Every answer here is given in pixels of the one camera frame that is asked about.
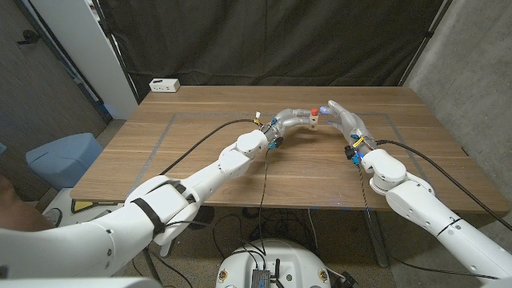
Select grey table leg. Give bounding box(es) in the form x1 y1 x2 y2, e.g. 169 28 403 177
362 210 390 268

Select white table leg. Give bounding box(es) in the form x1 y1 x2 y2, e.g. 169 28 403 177
159 235 177 258

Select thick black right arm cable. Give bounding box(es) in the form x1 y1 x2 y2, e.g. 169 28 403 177
375 138 512 232

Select white cabinet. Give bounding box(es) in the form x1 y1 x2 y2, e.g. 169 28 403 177
30 0 139 120

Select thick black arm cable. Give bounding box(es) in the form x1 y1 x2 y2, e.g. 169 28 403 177
375 138 512 232
158 118 263 177

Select grey electronics module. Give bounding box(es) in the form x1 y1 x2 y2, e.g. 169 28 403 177
250 268 272 288

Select black backdrop curtain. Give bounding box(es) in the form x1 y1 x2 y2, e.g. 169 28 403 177
94 0 455 101

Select grey sneaker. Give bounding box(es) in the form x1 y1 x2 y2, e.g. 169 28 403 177
42 207 64 228

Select black backdrop stand pole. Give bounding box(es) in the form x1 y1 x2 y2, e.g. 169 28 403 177
92 0 142 105
398 0 455 87

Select person's bare leg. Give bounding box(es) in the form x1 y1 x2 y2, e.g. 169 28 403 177
0 174 55 233

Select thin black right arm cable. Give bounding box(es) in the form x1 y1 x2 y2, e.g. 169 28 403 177
357 163 501 280

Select white power strip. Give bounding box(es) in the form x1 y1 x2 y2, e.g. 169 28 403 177
148 78 182 94

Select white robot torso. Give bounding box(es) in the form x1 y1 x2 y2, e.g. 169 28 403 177
215 238 332 288

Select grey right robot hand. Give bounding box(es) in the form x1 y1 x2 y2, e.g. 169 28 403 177
319 99 377 151

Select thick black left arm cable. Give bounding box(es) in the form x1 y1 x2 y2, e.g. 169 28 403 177
158 118 263 177

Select dark wall rail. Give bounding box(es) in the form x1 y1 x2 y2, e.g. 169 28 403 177
14 0 114 121

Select white floor platform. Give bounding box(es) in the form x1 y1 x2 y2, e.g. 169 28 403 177
39 187 126 225

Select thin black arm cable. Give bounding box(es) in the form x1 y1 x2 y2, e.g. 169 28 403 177
357 163 501 280
163 150 273 259

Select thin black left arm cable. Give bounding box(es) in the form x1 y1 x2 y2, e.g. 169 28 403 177
163 150 273 259

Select light blue stool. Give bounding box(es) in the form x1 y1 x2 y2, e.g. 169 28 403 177
25 132 104 191

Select white floor cable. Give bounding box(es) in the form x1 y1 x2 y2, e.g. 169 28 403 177
306 207 320 253

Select black floor device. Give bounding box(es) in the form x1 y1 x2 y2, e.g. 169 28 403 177
339 271 361 288

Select round black floor grille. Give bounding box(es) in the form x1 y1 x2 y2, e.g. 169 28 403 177
191 206 216 231

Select black floor cable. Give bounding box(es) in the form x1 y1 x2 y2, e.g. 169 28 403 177
210 214 245 261

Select large wooden board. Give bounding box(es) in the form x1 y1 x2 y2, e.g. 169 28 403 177
126 112 451 209

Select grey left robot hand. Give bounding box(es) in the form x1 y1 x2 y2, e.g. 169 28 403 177
262 107 314 147

